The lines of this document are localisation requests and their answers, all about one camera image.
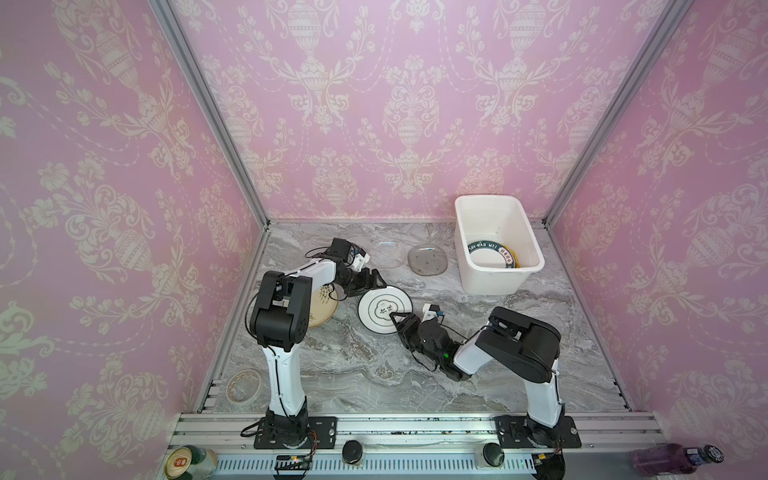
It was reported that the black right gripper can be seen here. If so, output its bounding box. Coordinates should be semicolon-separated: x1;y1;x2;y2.
391;311;445;369

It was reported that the white plate black ring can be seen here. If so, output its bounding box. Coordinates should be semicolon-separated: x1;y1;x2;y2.
357;285;414;336

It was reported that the cream plate with leaf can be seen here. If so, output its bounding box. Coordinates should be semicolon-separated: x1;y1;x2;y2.
309;284;339;328

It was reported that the white plate green text rim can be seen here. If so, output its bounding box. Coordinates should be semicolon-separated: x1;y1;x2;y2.
468;240;518;269

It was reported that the white plastic bin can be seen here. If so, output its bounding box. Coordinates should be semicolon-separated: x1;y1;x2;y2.
455;195;545;296

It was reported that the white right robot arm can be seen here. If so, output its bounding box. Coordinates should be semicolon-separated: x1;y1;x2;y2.
389;304;564;450

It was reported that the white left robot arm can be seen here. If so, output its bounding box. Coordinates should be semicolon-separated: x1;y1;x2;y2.
244;238;387;437

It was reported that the clear glass plate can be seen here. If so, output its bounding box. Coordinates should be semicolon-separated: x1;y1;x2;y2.
407;245;448;276

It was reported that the roll of tape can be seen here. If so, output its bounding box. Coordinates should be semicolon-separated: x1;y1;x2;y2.
225;369;262;404

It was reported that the green drink can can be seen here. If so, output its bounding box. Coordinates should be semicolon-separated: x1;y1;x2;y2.
163;445;218;480

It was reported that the purple drink bottle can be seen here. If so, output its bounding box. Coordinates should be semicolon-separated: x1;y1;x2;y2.
630;443;725;477

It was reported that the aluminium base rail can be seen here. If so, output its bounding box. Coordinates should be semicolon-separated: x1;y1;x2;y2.
168;412;665;479

